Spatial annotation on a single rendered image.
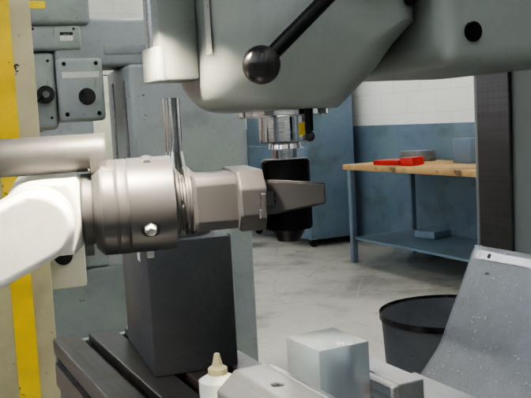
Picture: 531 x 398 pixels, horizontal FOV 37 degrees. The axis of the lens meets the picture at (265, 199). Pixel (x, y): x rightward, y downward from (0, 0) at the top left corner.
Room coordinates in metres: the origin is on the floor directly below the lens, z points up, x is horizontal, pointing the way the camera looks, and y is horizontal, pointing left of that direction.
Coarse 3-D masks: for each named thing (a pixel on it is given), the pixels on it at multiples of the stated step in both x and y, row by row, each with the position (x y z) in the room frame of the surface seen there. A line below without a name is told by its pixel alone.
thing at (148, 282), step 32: (128, 256) 1.21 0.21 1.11; (160, 256) 1.07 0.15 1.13; (192, 256) 1.08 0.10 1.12; (224, 256) 1.10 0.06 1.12; (128, 288) 1.24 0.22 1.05; (160, 288) 1.07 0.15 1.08; (192, 288) 1.08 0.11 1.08; (224, 288) 1.10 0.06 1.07; (128, 320) 1.26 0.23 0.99; (160, 320) 1.07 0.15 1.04; (192, 320) 1.08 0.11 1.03; (224, 320) 1.10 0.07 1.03; (160, 352) 1.07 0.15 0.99; (192, 352) 1.08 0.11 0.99; (224, 352) 1.10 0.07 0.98
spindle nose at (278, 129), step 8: (264, 120) 0.75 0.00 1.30; (272, 120) 0.75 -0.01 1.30; (280, 120) 0.75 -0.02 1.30; (288, 120) 0.75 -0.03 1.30; (296, 120) 0.75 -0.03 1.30; (264, 128) 0.75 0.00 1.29; (272, 128) 0.75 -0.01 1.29; (280, 128) 0.75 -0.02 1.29; (288, 128) 0.75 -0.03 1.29; (296, 128) 0.75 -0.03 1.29; (264, 136) 0.75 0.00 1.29; (272, 136) 0.75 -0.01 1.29; (280, 136) 0.75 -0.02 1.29; (288, 136) 0.75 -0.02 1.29; (296, 136) 0.75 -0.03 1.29
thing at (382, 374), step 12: (372, 360) 0.74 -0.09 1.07; (372, 372) 0.71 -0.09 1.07; (384, 372) 0.71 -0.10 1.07; (396, 372) 0.70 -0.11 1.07; (408, 372) 0.70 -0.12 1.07; (372, 384) 0.69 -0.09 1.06; (384, 384) 0.68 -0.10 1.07; (396, 384) 0.67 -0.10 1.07; (408, 384) 0.68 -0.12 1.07; (420, 384) 0.68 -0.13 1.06; (432, 384) 0.79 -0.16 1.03; (372, 396) 0.69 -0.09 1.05; (384, 396) 0.68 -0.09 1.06; (396, 396) 0.67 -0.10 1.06; (408, 396) 0.67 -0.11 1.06; (420, 396) 0.68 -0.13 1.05; (432, 396) 0.75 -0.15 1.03; (444, 396) 0.75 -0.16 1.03; (456, 396) 0.75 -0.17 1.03; (468, 396) 0.75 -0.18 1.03
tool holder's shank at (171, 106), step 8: (168, 104) 1.13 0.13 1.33; (176, 104) 1.13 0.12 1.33; (168, 112) 1.13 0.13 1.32; (176, 112) 1.13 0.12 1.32; (168, 120) 1.13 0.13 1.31; (176, 120) 1.13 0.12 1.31; (168, 128) 1.13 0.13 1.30; (176, 128) 1.13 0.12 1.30; (168, 136) 1.13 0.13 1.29; (176, 136) 1.13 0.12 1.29; (168, 144) 1.13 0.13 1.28; (176, 144) 1.13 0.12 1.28; (168, 152) 1.13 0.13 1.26; (176, 152) 1.13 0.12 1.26; (176, 160) 1.13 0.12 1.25; (184, 160) 1.14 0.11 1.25; (176, 168) 1.13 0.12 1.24
